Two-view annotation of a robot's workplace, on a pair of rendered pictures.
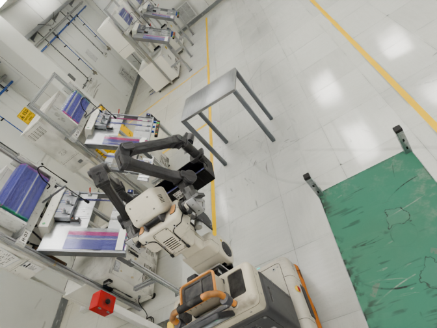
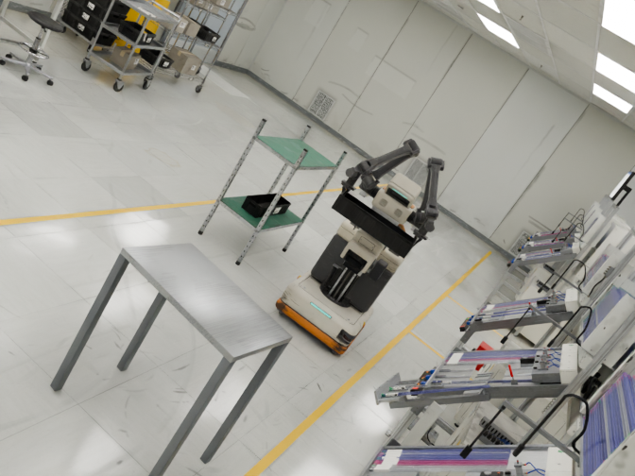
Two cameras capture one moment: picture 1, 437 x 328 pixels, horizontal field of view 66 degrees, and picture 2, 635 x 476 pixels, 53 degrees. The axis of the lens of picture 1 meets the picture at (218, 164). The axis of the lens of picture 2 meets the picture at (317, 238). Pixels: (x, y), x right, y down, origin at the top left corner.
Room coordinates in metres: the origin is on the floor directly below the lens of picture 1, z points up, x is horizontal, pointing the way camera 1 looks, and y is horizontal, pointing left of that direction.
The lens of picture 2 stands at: (5.87, -0.59, 2.08)
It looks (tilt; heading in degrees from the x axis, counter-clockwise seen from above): 18 degrees down; 171
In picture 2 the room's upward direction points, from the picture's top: 33 degrees clockwise
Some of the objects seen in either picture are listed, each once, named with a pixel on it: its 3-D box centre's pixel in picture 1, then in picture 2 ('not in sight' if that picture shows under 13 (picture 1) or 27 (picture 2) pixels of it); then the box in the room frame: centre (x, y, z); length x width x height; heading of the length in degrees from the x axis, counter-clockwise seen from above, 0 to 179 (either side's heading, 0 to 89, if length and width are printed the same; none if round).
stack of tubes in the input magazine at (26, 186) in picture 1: (21, 192); (610, 319); (2.96, 1.37, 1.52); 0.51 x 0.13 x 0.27; 155
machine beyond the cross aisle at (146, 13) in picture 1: (149, 23); not in sight; (8.81, -1.21, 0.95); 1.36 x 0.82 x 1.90; 65
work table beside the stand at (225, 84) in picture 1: (229, 119); (169, 362); (3.37, -0.45, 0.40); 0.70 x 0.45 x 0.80; 59
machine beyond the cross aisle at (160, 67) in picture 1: (140, 45); not in sight; (7.50, -0.58, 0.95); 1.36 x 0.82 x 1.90; 65
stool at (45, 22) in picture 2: not in sight; (36, 46); (-0.47, -2.87, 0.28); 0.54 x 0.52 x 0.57; 88
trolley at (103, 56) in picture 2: not in sight; (132, 42); (-1.93, -2.43, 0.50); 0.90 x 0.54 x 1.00; 169
